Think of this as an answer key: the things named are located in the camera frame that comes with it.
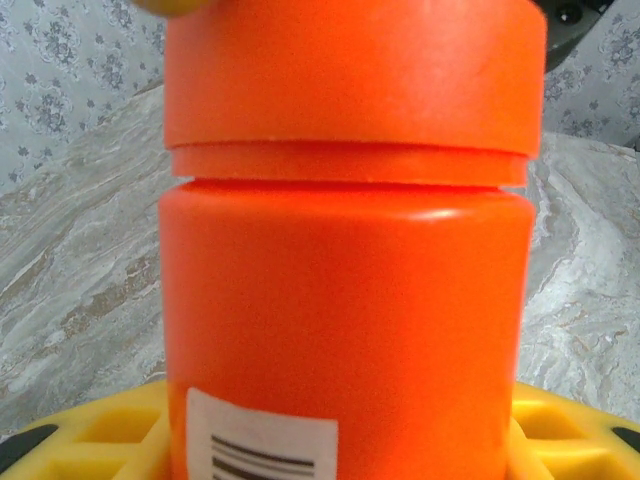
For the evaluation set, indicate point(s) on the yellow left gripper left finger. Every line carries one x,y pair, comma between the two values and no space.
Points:
150,435

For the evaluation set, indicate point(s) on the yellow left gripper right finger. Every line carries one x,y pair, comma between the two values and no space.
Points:
525,450

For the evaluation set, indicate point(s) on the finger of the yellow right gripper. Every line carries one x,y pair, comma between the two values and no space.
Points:
167,6

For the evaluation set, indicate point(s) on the orange bottle cap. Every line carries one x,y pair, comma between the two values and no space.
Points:
350,75

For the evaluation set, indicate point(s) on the orange pill bottle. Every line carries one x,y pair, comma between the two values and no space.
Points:
350,300

